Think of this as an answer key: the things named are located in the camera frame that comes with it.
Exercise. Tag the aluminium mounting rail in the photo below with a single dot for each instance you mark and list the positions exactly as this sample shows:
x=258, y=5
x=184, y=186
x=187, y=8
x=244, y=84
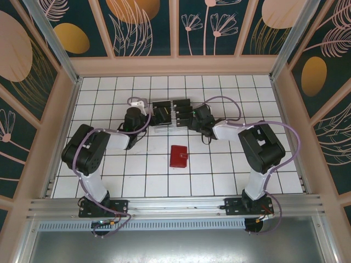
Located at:
x=175, y=205

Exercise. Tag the yellow power connector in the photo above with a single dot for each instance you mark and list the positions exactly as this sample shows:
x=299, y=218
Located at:
x=260, y=219

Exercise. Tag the small circuit board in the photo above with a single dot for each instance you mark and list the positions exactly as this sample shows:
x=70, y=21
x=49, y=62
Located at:
x=102, y=223

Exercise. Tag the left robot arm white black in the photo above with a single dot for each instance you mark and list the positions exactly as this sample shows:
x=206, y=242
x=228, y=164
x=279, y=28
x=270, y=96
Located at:
x=115, y=139

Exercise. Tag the thin white stick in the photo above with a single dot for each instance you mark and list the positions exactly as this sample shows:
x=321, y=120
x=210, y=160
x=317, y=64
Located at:
x=183, y=115

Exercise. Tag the clear acrylic card stand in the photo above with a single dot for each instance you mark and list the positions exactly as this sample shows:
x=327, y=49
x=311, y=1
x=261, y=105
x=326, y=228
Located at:
x=164, y=128

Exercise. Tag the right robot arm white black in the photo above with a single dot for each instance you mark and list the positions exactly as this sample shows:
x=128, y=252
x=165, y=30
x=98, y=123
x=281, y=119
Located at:
x=230, y=131

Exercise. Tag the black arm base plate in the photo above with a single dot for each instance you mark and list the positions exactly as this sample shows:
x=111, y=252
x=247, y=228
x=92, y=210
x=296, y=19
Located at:
x=118, y=208
x=233, y=206

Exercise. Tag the red leather card holder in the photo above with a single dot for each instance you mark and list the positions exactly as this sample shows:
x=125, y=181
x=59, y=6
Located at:
x=177, y=157

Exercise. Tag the black credit card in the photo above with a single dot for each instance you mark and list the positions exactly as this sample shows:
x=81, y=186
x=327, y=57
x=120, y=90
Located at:
x=182, y=109
x=168, y=120
x=161, y=104
x=182, y=123
x=181, y=102

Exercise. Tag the grey metal sheet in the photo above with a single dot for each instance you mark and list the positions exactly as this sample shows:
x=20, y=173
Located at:
x=175, y=246

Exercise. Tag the aluminium corner post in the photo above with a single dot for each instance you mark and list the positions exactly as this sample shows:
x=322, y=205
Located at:
x=294, y=41
x=56, y=45

